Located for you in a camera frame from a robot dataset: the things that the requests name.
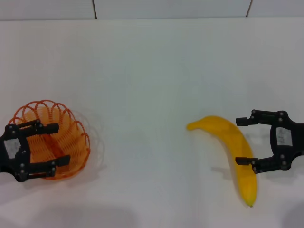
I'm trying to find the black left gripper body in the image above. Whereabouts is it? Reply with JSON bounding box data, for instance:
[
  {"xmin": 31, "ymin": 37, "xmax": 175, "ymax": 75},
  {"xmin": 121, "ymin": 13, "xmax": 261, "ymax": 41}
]
[{"xmin": 0, "ymin": 123, "xmax": 31, "ymax": 183}]

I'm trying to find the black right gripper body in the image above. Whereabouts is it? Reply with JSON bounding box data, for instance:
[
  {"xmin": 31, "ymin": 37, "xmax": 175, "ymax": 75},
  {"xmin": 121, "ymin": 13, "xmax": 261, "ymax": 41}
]
[{"xmin": 270, "ymin": 110, "xmax": 304, "ymax": 171}]

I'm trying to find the yellow banana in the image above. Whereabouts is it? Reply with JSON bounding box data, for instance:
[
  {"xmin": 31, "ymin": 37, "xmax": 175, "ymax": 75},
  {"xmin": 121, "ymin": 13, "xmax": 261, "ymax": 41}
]
[{"xmin": 186, "ymin": 115, "xmax": 259, "ymax": 208}]

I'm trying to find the orange woven plastic basket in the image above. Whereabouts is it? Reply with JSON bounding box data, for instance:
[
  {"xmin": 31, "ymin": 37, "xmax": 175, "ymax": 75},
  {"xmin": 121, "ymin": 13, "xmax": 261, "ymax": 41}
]
[{"xmin": 8, "ymin": 99, "xmax": 91, "ymax": 181}]

